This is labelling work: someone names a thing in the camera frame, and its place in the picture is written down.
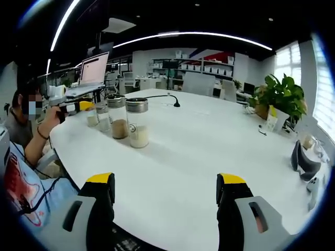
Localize white office chair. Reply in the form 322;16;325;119
219;79;245;102
122;72;137;92

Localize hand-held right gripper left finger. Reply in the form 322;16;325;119
47;172;115;251

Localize small seasoning bottle beige contents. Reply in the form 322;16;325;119
86;106;99;128

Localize white handheld controller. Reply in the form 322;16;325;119
306;177;321;211

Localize person's left hand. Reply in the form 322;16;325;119
46;106;66;125

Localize green potted plant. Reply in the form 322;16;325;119
248;74;308;131

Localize white storage shelf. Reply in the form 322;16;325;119
151;49;235;89

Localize window with white blinds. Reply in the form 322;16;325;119
311;33;335;137
274;41;302;87

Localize white ceiling light strip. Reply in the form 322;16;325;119
112;31;273;51
50;0;81;52

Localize tall seasoning bottle brown contents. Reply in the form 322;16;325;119
106;94;129;140

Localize white ceiling air vent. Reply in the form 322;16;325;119
102;17;137;35

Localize white laptop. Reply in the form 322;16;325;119
65;51;110;99

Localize brown cardboard box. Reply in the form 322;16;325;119
255;86;270;120

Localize black gooseneck cable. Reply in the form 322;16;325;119
142;94;181;108

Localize row of white storage bins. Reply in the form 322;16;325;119
180;64;234;77

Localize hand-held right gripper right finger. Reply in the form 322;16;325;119
216;173;294;251

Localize tall seasoning bottle white contents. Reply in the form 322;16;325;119
125;98;150;149

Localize small white paper bag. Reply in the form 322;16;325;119
266;106;278;131

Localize person in blue shirt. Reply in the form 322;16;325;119
4;141;81;231

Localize small seasoning bottle white contents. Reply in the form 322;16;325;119
95;104;112;133

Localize black wrist bracelet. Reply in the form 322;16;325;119
36;127;50;140

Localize grey mesh office chair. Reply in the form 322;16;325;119
182;72;216;97

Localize clear jar beige contents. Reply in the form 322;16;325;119
300;133;319;151

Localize thin gripper cable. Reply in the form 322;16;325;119
22;137;69;212

